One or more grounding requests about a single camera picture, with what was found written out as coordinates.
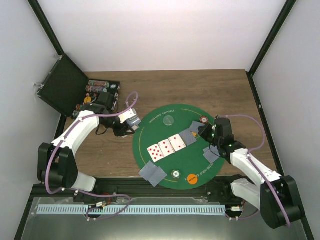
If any chip row in case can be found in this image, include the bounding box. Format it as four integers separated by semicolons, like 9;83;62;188
88;79;110;88
85;85;108;93

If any round green poker mat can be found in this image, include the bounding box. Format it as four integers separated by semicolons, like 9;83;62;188
132;104;225;190

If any chip row top in case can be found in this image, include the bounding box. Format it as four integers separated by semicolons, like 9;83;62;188
88;79;110;88

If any black poker chip case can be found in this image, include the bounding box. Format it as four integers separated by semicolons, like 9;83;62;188
37;54;121;118

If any orange button in case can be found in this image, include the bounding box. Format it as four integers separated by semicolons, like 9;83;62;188
83;96;92;104

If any face-up red diamonds card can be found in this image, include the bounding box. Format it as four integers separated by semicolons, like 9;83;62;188
147;143;165;163

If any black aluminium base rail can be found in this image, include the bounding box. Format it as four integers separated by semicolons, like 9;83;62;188
32;176;298;203

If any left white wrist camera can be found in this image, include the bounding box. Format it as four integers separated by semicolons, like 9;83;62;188
118;108;138;124

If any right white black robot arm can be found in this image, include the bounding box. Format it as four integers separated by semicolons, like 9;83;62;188
197;116;306;229

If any three of diamonds card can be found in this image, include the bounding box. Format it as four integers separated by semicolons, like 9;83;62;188
158;139;175;158

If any light blue slotted cable duct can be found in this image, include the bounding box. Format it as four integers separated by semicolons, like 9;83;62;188
34;204;226;216

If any face-down board card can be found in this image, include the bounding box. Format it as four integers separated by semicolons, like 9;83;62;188
179;129;198;146
188;121;204;134

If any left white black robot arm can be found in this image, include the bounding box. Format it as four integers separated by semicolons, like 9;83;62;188
37;91;140;202

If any orange big blind button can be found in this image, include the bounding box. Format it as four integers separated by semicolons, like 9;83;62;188
186;173;198;185

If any two of diamonds card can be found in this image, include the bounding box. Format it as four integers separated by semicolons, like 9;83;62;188
168;134;186;152

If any clear dealer button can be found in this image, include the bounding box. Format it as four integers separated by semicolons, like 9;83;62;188
163;115;175;126

